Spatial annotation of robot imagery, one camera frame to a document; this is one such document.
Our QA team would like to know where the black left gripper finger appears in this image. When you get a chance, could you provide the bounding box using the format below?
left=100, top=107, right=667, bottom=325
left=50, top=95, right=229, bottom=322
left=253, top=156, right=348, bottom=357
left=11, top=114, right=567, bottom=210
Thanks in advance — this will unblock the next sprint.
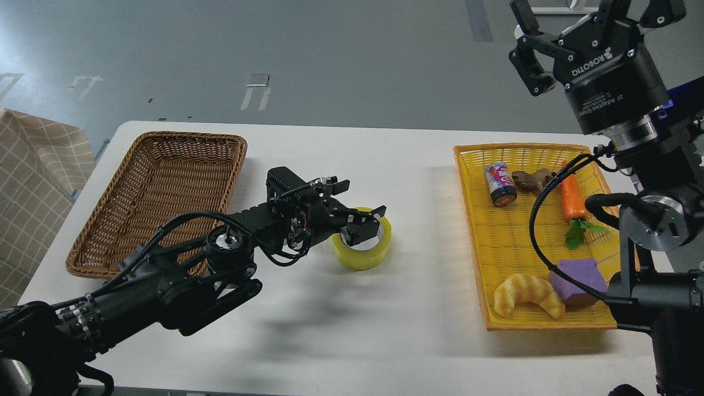
left=331, top=205, right=387, bottom=223
left=340, top=217, right=380, bottom=246

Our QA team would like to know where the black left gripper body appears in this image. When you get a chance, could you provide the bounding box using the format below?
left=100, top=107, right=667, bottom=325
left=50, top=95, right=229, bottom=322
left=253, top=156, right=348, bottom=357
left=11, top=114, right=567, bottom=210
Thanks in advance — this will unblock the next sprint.
left=286, top=187, right=350, bottom=251

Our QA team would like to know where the toy croissant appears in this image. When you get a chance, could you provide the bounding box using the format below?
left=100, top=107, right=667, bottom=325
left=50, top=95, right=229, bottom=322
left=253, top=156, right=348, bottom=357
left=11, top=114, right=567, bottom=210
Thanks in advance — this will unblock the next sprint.
left=493, top=273, right=566, bottom=320

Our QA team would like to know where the purple foam cube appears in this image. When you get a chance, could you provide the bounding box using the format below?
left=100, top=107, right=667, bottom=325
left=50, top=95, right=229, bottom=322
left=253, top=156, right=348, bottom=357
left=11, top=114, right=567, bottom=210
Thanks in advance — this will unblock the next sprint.
left=549, top=258, right=608, bottom=308

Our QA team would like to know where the small soda can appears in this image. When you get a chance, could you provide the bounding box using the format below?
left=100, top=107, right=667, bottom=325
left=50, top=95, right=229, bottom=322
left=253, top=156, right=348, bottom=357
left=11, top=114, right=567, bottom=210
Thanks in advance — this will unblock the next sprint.
left=483, top=161, right=518, bottom=206

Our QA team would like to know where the white stand base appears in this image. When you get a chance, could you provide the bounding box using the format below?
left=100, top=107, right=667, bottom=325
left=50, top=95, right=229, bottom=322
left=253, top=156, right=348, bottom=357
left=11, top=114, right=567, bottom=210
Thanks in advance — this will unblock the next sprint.
left=531, top=5, right=598, bottom=16

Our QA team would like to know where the brown toy frog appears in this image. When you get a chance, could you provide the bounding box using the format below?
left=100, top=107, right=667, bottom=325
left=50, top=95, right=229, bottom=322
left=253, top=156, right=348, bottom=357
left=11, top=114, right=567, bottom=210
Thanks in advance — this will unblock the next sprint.
left=511, top=168, right=556, bottom=196

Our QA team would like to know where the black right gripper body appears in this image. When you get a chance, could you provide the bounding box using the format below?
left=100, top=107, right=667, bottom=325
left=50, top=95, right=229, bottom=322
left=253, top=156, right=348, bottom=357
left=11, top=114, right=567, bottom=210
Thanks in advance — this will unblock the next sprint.
left=553, top=15, right=669, bottom=135

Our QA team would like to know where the beige checkered cloth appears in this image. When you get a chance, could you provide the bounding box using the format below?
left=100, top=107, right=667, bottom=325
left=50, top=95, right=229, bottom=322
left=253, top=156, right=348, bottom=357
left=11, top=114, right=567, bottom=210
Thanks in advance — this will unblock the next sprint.
left=1, top=108, right=95, bottom=309

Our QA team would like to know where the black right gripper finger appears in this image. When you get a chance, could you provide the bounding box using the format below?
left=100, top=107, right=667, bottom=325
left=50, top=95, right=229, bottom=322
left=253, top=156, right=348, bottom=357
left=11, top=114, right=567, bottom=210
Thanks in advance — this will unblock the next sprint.
left=509, top=1, right=575, bottom=97
left=597, top=0, right=688, bottom=34

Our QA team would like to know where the brown wicker basket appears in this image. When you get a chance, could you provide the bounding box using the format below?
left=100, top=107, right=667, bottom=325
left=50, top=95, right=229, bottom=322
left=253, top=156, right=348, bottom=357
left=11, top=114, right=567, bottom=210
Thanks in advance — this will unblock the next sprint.
left=65, top=131, right=248, bottom=280

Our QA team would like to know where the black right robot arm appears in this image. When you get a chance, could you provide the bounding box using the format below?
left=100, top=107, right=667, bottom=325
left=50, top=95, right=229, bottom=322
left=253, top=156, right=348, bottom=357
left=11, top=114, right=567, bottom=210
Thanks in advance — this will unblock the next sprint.
left=509, top=1, right=703, bottom=395

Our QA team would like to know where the yellow tape roll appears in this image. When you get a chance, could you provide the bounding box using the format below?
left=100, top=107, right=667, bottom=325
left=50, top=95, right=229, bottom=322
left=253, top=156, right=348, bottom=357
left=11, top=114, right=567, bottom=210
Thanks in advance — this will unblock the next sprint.
left=331, top=215, right=393, bottom=271

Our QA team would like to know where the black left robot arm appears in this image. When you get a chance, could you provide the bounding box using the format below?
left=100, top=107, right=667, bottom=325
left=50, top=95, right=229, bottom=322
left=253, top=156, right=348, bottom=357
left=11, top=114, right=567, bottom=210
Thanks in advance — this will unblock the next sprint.
left=1, top=167, right=390, bottom=395

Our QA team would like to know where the yellow plastic basket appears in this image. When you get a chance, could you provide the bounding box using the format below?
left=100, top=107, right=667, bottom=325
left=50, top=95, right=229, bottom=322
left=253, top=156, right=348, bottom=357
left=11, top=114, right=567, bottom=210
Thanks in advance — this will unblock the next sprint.
left=453, top=142, right=620, bottom=331

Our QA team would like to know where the orange toy carrot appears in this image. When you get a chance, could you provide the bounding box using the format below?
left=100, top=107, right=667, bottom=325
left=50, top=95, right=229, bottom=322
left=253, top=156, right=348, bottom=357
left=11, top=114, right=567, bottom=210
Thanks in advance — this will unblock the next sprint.
left=560, top=174, right=607, bottom=250

